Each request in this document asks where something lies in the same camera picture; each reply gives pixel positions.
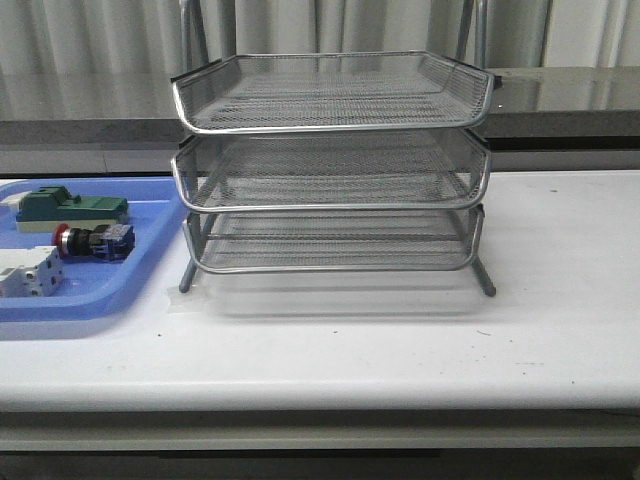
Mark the silver mesh tray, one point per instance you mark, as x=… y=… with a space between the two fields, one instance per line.
x=397 y=170
x=361 y=91
x=322 y=241

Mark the red emergency push button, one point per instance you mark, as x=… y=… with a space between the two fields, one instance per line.
x=107 y=242

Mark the silver mesh bottom tray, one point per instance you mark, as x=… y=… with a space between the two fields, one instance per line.
x=322 y=241

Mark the silver mesh top tray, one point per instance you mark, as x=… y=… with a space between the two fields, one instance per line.
x=361 y=91

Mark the dark glossy background counter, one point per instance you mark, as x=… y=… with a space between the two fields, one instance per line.
x=100 y=108

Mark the grey metal rack frame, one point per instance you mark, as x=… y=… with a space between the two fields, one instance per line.
x=476 y=266

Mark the green and beige switch block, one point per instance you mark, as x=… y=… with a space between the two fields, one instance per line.
x=44 y=209

